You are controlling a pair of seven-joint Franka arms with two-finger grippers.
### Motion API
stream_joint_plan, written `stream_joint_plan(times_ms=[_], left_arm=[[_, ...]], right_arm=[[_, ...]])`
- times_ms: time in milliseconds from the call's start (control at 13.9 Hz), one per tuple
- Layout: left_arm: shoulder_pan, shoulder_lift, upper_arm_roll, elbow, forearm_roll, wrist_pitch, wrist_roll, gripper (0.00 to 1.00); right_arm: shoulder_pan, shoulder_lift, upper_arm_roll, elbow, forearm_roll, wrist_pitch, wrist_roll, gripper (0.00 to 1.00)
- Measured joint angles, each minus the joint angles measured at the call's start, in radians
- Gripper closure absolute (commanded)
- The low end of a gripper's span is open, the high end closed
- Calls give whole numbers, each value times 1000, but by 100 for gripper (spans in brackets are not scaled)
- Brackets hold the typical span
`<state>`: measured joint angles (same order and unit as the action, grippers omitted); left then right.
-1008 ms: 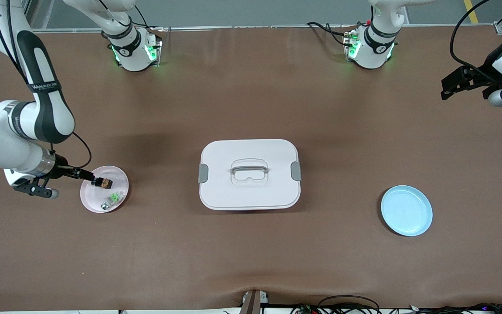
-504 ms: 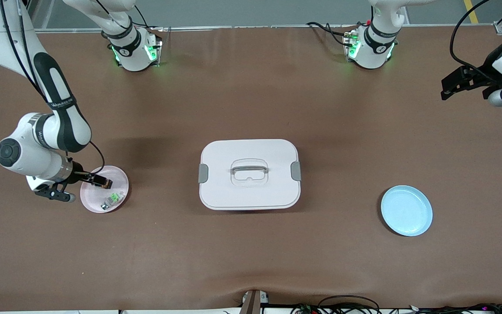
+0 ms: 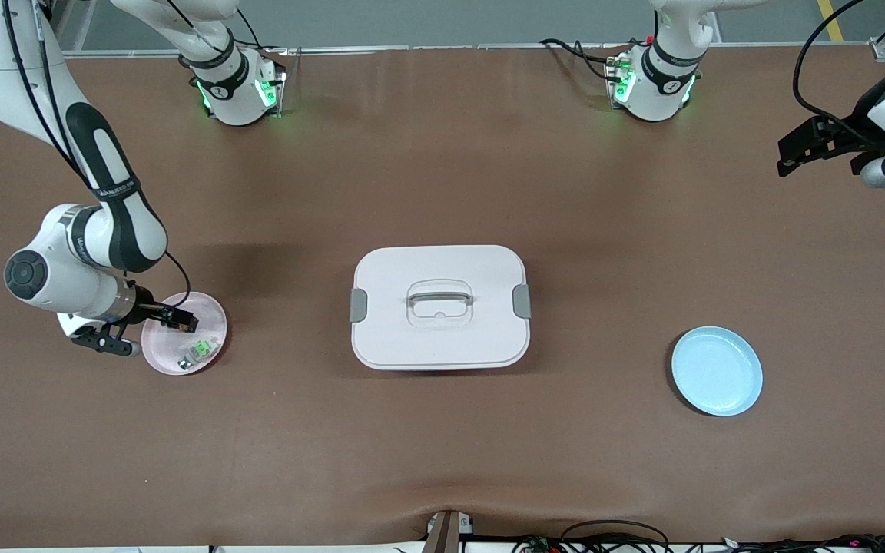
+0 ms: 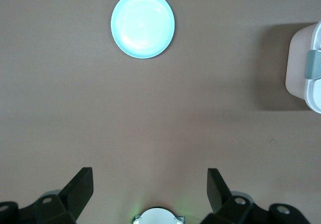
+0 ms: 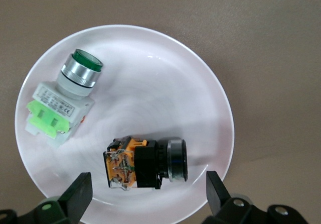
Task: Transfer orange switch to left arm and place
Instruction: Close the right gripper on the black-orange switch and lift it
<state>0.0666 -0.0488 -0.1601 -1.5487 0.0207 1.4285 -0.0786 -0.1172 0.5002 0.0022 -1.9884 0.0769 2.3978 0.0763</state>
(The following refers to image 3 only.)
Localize white lidded box grey latches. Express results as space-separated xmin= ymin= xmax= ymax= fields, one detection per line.
xmin=349 ymin=244 xmax=532 ymax=372

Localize pink round plate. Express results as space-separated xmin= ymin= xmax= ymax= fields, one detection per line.
xmin=141 ymin=291 xmax=229 ymax=376

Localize light blue round plate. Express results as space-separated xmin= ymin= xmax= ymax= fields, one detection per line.
xmin=671 ymin=326 xmax=764 ymax=418

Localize brown table cover mat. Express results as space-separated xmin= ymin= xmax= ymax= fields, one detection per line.
xmin=0 ymin=45 xmax=885 ymax=550

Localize green push-button switch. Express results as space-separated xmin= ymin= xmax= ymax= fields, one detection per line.
xmin=177 ymin=336 xmax=220 ymax=371

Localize black arm base cable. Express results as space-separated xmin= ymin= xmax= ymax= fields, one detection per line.
xmin=539 ymin=37 xmax=628 ymax=82

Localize metal bracket post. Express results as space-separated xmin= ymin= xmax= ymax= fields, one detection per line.
xmin=422 ymin=509 xmax=476 ymax=553

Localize black cable bundle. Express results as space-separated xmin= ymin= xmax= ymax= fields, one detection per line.
xmin=512 ymin=520 xmax=885 ymax=553

